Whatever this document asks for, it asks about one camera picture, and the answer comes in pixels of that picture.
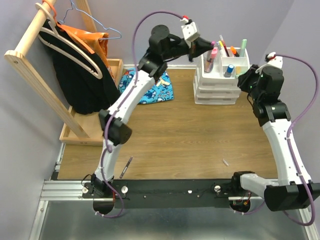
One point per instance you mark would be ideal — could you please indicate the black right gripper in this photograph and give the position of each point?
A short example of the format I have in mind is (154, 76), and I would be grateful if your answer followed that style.
(243, 79)

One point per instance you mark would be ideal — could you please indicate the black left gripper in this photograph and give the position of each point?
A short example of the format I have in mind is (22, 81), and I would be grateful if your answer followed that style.
(194, 50)

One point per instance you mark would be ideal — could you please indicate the pink lid pen tube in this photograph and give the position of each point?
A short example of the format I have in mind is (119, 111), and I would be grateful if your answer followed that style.
(209, 60)

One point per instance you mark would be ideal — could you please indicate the pink cap white marker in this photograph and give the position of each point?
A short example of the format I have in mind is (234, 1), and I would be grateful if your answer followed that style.
(222, 52)

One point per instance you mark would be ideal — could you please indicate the red clear-cap pen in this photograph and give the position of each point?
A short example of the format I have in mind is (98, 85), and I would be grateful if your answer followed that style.
(224, 45)

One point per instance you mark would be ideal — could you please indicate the orange black highlighter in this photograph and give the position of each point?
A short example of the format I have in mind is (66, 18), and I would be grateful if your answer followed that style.
(234, 51)

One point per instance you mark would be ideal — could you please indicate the mint grey highlighter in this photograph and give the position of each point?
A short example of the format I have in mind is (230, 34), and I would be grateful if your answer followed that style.
(243, 48)

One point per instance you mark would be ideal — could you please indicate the dark purple pen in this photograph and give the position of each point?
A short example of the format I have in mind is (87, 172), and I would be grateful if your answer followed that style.
(126, 167)

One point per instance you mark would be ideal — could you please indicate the tan eraser block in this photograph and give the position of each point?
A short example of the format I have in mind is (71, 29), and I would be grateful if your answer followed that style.
(238, 70)

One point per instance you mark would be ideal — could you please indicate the grey cap white marker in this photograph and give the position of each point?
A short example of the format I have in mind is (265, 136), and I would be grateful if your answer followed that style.
(218, 46)

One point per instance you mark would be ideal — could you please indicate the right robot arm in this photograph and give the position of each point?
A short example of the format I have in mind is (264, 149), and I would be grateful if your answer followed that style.
(294, 188)

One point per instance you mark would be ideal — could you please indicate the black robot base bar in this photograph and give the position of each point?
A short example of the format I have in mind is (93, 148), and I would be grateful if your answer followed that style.
(169, 193)

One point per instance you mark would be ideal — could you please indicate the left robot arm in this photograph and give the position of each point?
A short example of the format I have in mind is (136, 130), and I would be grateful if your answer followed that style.
(163, 47)

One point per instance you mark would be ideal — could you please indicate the white drawer organizer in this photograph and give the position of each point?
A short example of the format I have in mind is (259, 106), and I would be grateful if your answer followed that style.
(213, 88)

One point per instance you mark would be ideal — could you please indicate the blue shark print cloth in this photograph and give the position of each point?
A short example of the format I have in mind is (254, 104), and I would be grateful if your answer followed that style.
(159, 92)

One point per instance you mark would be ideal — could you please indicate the orange garment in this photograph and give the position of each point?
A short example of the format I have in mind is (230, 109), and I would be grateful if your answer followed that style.
(92, 42)

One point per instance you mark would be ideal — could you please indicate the black hanging garment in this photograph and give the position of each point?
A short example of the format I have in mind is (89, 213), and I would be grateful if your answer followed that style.
(83, 91)

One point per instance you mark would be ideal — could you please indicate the wooden clothes rack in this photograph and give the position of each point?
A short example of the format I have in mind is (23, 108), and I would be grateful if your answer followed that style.
(77, 129)

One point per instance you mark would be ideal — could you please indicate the orange hanger hook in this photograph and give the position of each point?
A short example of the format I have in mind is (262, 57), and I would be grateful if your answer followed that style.
(51, 6)

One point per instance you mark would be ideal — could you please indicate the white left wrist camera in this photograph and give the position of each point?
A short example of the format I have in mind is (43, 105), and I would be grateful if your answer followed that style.
(189, 30)

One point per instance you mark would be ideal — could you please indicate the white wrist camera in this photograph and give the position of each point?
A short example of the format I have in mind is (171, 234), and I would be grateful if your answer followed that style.
(189, 30)
(271, 60)

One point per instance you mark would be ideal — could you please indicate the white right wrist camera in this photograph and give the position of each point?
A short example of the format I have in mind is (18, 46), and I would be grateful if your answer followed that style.
(271, 60)

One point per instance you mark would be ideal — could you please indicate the blue wire hanger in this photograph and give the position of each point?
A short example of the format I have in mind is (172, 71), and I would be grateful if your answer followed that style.
(90, 22)

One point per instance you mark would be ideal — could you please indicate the aluminium rail frame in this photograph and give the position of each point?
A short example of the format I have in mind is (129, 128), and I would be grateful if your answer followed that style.
(181, 168)

